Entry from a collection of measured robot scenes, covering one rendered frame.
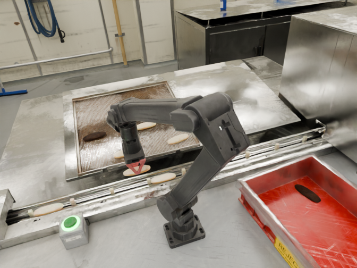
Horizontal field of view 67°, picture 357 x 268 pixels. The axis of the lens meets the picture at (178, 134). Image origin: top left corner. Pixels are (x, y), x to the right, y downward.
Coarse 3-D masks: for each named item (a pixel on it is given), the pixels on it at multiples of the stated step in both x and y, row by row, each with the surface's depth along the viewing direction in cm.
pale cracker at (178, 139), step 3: (180, 135) 116; (183, 135) 117; (186, 135) 117; (171, 138) 115; (174, 138) 115; (177, 138) 115; (180, 138) 115; (183, 138) 115; (186, 138) 116; (168, 141) 114; (171, 141) 114; (174, 141) 114; (177, 141) 114; (180, 141) 115; (171, 144) 114
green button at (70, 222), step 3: (72, 216) 85; (66, 219) 84; (69, 219) 84; (72, 219) 84; (75, 219) 84; (66, 222) 83; (69, 222) 83; (72, 222) 83; (75, 222) 83; (66, 225) 82; (69, 225) 82; (72, 225) 82
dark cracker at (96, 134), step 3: (96, 132) 118; (99, 132) 118; (102, 132) 118; (105, 132) 119; (87, 135) 118; (90, 135) 117; (93, 135) 117; (96, 135) 117; (99, 135) 117; (102, 135) 117; (84, 138) 116; (87, 138) 116; (90, 138) 116; (93, 138) 116; (96, 138) 116
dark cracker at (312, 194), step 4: (296, 188) 98; (300, 188) 98; (304, 188) 97; (300, 192) 97; (304, 192) 96; (308, 192) 96; (312, 192) 96; (308, 196) 95; (312, 196) 94; (316, 196) 94; (312, 200) 94; (316, 200) 93; (320, 200) 93
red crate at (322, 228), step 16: (304, 176) 104; (272, 192) 98; (288, 192) 98; (320, 192) 97; (272, 208) 92; (288, 208) 92; (304, 208) 91; (320, 208) 91; (336, 208) 91; (288, 224) 87; (304, 224) 86; (320, 224) 86; (336, 224) 86; (352, 224) 85; (272, 240) 81; (304, 240) 82; (320, 240) 82; (336, 240) 81; (352, 240) 81; (320, 256) 77; (336, 256) 77; (352, 256) 77
